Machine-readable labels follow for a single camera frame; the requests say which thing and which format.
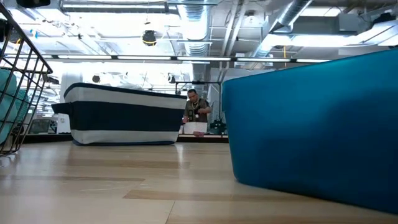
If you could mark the turquoise cloth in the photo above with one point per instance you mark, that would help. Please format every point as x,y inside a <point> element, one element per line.
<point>6,102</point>

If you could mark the white panel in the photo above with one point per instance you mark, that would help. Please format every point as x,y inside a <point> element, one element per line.
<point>195,127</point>

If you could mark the person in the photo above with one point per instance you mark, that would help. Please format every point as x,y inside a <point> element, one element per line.
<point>197,109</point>

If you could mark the long ceiling light strip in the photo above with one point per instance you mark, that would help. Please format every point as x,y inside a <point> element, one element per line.
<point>143,57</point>

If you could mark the navy white striped fabric bin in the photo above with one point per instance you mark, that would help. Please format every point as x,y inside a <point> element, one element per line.
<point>124,116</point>

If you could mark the black aluminium table frame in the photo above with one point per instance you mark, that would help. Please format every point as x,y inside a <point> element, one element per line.
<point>202,139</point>

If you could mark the small dark screen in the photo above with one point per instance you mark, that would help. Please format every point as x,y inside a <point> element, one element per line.
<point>39,126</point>

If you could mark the silver ventilation duct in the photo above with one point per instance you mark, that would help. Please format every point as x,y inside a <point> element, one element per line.
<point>196,21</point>

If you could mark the black hanging ball lamp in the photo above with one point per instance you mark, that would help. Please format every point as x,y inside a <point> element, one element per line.
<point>149,38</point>

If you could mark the black device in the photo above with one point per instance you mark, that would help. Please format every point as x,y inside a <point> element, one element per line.
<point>217,126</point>

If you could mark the teal plastic bin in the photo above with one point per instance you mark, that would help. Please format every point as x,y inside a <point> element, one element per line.
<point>311,130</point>

